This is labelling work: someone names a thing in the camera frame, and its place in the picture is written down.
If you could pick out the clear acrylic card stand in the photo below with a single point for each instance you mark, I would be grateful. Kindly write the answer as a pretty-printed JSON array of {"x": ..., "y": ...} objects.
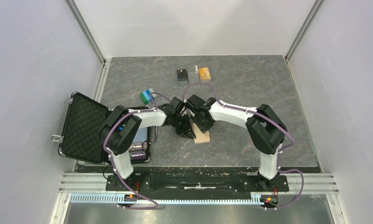
[{"x": 193, "y": 74}]

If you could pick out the green blue grey block stack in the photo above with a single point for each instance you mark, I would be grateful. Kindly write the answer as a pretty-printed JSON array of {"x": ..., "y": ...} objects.
[{"x": 147, "y": 96}]

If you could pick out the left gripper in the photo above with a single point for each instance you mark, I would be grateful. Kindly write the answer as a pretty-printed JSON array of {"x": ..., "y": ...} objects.
[{"x": 185, "y": 130}]

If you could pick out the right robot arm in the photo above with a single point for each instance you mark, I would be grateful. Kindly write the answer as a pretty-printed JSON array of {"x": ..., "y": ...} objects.
[{"x": 266, "y": 130}]

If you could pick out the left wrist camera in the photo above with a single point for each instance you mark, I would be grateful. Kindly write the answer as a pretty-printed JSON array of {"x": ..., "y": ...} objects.
[{"x": 176, "y": 105}]

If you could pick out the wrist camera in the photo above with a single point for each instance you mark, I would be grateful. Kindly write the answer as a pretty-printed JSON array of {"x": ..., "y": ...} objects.
[
  {"x": 176, "y": 105},
  {"x": 194, "y": 103}
]

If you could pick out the chrome case handle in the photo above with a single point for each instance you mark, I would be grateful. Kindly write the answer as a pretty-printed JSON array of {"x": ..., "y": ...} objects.
[{"x": 156, "y": 133}]

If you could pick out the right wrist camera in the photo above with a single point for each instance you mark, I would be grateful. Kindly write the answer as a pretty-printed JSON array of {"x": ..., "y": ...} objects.
[{"x": 194, "y": 103}]

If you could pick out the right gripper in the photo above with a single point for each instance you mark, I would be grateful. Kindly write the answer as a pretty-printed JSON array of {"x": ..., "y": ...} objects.
[{"x": 204, "y": 128}]

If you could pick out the black foam-lined case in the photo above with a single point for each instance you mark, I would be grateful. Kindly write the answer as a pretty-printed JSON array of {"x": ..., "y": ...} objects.
[{"x": 80, "y": 135}]

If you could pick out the beige leather card holder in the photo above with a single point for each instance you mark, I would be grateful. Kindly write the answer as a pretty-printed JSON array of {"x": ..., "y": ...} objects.
[{"x": 200, "y": 136}]

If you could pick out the white cable duct strip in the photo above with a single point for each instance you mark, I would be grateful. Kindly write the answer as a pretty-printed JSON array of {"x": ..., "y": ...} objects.
[{"x": 118, "y": 198}]

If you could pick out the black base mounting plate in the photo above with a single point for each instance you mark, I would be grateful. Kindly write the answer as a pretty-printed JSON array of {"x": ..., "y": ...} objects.
[{"x": 243, "y": 182}]

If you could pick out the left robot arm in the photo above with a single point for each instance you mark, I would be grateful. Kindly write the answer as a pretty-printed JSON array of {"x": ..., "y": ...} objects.
[{"x": 122, "y": 124}]

